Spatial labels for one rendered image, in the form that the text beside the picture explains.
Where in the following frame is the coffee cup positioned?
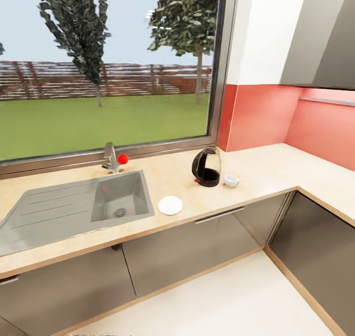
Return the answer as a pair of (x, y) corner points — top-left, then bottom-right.
(224, 175), (240, 187)

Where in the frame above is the saucer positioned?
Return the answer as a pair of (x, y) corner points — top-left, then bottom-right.
(158, 196), (183, 215)

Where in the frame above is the electric kettle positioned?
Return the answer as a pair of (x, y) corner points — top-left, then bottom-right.
(192, 146), (222, 187)

